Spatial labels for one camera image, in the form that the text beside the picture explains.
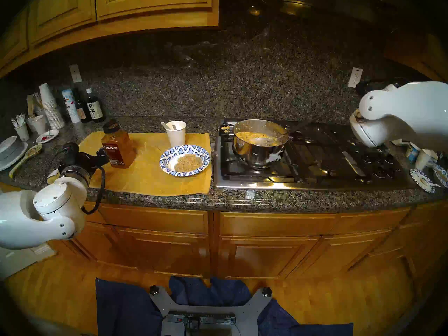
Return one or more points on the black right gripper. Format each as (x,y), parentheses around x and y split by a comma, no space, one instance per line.
(364,88)

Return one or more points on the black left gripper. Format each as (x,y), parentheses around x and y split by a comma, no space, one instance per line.
(82,162)

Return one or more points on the ground cinnamon jar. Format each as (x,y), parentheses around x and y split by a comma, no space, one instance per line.
(117,151)

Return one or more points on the scooped oatmeal portion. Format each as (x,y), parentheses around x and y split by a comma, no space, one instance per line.
(188,163)

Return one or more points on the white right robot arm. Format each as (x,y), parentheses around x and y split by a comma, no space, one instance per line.
(409,111)

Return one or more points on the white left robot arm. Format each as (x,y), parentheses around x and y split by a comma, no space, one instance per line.
(42,209)

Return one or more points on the white plastic spoon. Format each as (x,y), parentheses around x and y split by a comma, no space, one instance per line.
(166,125)

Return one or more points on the dirty wooden spoon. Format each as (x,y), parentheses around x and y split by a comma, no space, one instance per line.
(26,156)

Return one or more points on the white ceramic bowl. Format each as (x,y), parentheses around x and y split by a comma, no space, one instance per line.
(7,146)

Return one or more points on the oatmeal mass in pot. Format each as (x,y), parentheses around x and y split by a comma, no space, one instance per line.
(246,136)

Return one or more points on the soy sauce bottle white label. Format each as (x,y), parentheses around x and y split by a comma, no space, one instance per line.
(94,109)

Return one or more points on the small dark glass bottle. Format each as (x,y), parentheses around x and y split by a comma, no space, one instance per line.
(80,111)

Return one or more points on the yellow towel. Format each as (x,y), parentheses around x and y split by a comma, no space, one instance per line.
(150,179)

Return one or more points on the small plate with red stain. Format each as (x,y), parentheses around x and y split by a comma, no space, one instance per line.
(47,136)

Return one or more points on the white blue salt canister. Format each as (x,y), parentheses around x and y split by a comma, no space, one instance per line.
(69,102)

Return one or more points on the white paper cup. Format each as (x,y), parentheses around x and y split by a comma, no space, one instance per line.
(422,159)
(176,137)
(30,123)
(39,125)
(22,133)

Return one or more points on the stack of white paper cups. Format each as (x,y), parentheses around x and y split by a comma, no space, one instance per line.
(50,104)

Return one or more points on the wooden upper cabinet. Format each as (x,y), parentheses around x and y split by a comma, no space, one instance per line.
(430,55)
(63,9)

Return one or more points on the wooden lower cabinets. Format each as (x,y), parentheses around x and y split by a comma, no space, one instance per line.
(154,219)

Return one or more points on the white plastic fork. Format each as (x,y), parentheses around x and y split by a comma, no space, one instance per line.
(21,119)
(14,122)

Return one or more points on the blue patterned paper plate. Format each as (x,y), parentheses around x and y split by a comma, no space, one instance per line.
(421,180)

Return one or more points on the stainless gas cooktop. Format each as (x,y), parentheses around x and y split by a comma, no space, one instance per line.
(297,176)

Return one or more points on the stainless steel pot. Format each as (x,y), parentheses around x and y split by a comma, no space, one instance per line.
(252,155)

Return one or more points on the dark blue cloth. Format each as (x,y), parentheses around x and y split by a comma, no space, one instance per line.
(122,310)

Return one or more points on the white wall outlet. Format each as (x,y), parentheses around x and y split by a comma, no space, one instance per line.
(75,73)
(355,77)

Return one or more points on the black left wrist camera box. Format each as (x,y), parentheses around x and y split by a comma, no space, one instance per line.
(70,149)

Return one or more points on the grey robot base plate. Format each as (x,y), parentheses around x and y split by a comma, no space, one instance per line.
(248,310)

